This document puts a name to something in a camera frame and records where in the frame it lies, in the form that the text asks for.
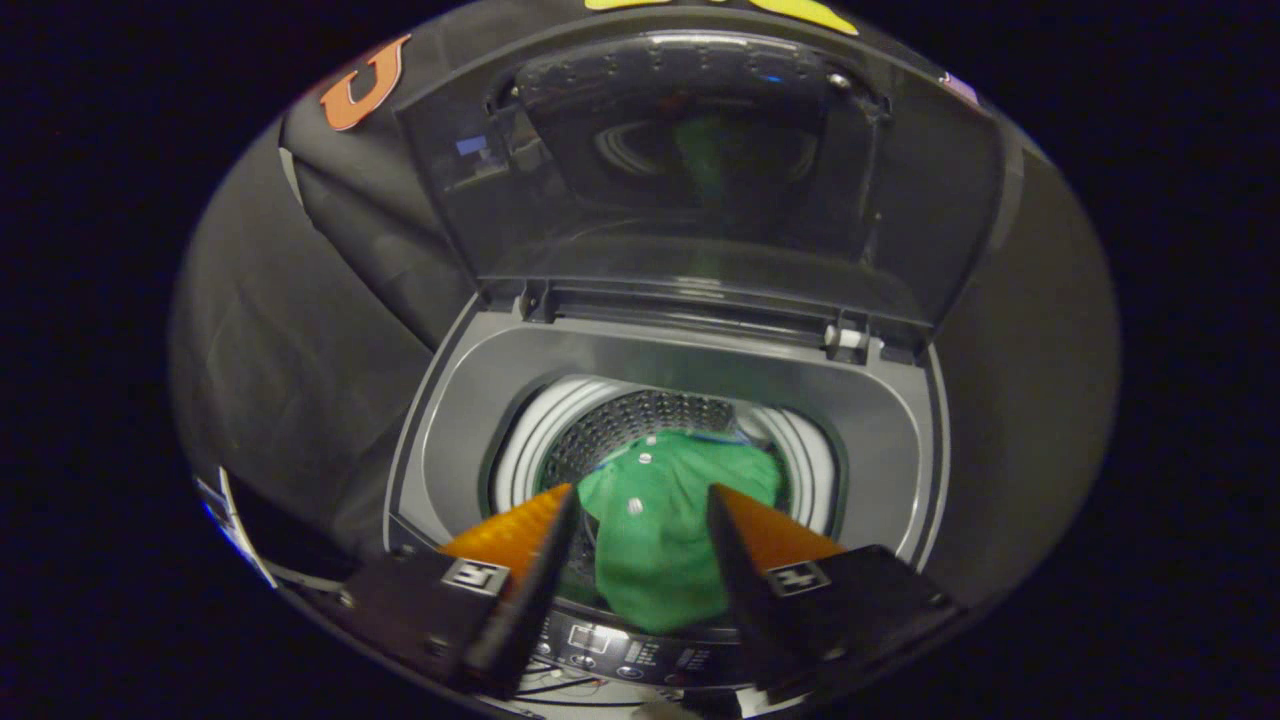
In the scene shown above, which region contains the thin black cable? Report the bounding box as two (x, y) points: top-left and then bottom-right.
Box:
(520, 672), (646, 708)

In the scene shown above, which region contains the green polo shirt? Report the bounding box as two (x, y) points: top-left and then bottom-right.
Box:
(577, 432), (783, 635)

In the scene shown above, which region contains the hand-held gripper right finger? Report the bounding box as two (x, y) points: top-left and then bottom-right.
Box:
(706, 484), (961, 701)

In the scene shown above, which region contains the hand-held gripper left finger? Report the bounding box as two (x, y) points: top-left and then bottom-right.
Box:
(335, 484), (581, 699)

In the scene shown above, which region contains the dark washing machine lid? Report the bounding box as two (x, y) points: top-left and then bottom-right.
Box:
(395, 30), (1006, 353)

